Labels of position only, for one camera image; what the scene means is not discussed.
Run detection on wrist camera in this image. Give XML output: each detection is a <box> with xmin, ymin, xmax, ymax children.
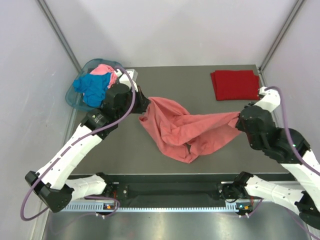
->
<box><xmin>114</xmin><ymin>67</ymin><xmax>140</xmax><ymax>91</ymax></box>
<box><xmin>254</xmin><ymin>86</ymin><xmax>281</xmax><ymax>113</ymax></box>

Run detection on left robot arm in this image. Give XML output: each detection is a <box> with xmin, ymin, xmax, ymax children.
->
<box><xmin>25</xmin><ymin>83</ymin><xmax>150</xmax><ymax>213</ymax></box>

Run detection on teal plastic basket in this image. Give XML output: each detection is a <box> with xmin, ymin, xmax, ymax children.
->
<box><xmin>65</xmin><ymin>58</ymin><xmax>122</xmax><ymax>112</ymax></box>

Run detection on light pink t-shirt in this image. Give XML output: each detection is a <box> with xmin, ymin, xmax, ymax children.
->
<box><xmin>90</xmin><ymin>64</ymin><xmax>119</xmax><ymax>89</ymax></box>

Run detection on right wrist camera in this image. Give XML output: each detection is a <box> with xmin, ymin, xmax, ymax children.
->
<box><xmin>254</xmin><ymin>86</ymin><xmax>281</xmax><ymax>113</ymax></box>

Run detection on folded red t-shirt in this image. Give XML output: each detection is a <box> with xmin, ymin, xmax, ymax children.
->
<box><xmin>210</xmin><ymin>70</ymin><xmax>260</xmax><ymax>101</ymax></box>

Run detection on slotted cable duct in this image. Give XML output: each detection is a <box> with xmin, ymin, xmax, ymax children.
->
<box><xmin>62</xmin><ymin>200</ymin><xmax>253</xmax><ymax>213</ymax></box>

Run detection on salmon pink t-shirt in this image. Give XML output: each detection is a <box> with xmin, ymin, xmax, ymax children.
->
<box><xmin>139</xmin><ymin>97</ymin><xmax>241</xmax><ymax>164</ymax></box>

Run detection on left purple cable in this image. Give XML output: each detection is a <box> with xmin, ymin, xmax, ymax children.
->
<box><xmin>19</xmin><ymin>65</ymin><xmax>137</xmax><ymax>222</ymax></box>

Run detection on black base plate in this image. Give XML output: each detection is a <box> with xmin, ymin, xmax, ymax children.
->
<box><xmin>67</xmin><ymin>173</ymin><xmax>296</xmax><ymax>207</ymax></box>

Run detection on blue t-shirt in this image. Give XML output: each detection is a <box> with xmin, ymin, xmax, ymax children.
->
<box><xmin>72</xmin><ymin>73</ymin><xmax>110</xmax><ymax>108</ymax></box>

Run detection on right aluminium corner post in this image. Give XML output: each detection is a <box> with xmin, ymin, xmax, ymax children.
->
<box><xmin>258</xmin><ymin>0</ymin><xmax>307</xmax><ymax>73</ymax></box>

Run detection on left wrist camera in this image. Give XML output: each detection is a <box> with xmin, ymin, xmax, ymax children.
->
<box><xmin>114</xmin><ymin>67</ymin><xmax>140</xmax><ymax>91</ymax></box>

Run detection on purple cable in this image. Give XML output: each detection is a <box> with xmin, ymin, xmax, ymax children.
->
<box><xmin>19</xmin><ymin>65</ymin><xmax>137</xmax><ymax>222</ymax></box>
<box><xmin>264</xmin><ymin>85</ymin><xmax>320</xmax><ymax>240</ymax></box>

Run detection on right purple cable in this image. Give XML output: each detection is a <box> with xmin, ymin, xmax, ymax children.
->
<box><xmin>264</xmin><ymin>85</ymin><xmax>320</xmax><ymax>240</ymax></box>

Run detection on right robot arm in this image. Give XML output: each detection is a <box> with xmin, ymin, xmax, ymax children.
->
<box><xmin>218</xmin><ymin>105</ymin><xmax>320</xmax><ymax>229</ymax></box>

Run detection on aluminium corner post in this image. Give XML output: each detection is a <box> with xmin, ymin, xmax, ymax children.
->
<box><xmin>258</xmin><ymin>0</ymin><xmax>307</xmax><ymax>73</ymax></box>
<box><xmin>35</xmin><ymin>0</ymin><xmax>82</xmax><ymax>73</ymax></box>

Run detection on left aluminium corner post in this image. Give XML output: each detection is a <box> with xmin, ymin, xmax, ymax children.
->
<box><xmin>35</xmin><ymin>0</ymin><xmax>82</xmax><ymax>73</ymax></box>

